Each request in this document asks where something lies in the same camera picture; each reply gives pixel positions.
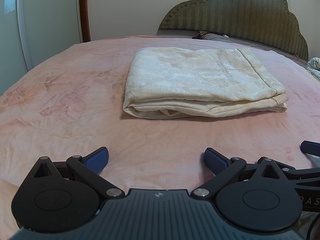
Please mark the white sliding door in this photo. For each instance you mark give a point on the white sliding door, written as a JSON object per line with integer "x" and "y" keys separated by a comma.
{"x": 50, "y": 17}

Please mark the pink floral blanket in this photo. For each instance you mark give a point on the pink floral blanket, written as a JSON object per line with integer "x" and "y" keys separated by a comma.
{"x": 75, "y": 130}

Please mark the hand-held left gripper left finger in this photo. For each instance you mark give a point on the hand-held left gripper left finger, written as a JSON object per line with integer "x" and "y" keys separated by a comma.
{"x": 96, "y": 158}

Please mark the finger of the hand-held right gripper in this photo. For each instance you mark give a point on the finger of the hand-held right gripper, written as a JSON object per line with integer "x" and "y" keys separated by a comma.
{"x": 311, "y": 148}

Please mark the brown wooden door frame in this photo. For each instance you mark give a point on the brown wooden door frame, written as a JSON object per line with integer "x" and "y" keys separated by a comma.
{"x": 85, "y": 10}

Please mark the white printed quilt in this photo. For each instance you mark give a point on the white printed quilt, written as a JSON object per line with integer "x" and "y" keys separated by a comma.
{"x": 315, "y": 66}

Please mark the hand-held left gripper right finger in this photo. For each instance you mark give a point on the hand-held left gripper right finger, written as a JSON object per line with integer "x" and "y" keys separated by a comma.
{"x": 215, "y": 160}

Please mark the dark patterned pillow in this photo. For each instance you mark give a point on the dark patterned pillow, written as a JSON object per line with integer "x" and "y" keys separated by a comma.
{"x": 207, "y": 35}

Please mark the cream blanket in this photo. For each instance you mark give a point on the cream blanket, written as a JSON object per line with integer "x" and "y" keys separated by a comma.
{"x": 200, "y": 80}

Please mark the olive padded headboard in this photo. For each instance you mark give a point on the olive padded headboard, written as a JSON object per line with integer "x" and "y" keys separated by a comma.
{"x": 237, "y": 12}

